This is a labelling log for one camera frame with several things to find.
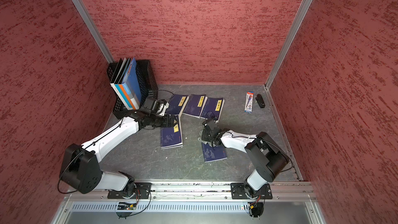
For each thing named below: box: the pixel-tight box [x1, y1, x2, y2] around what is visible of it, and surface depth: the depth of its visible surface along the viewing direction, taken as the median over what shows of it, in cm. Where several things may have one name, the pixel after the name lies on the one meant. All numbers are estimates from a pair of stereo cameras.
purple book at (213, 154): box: [201, 142, 228, 163], surface depth 87 cm
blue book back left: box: [164, 94, 190, 116], surface depth 109 cm
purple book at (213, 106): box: [200, 96, 225, 123], surface depth 108 cm
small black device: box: [255, 93, 266, 109], surface depth 109 cm
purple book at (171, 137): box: [160, 115, 183, 150], surface depth 91 cm
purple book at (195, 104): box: [182, 93, 208, 119], surface depth 108 cm
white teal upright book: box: [110, 57, 134, 111], surface depth 87 cm
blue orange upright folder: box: [118, 56, 142, 110], surface depth 90 cm
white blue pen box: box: [244, 91, 254, 114], surface depth 111 cm
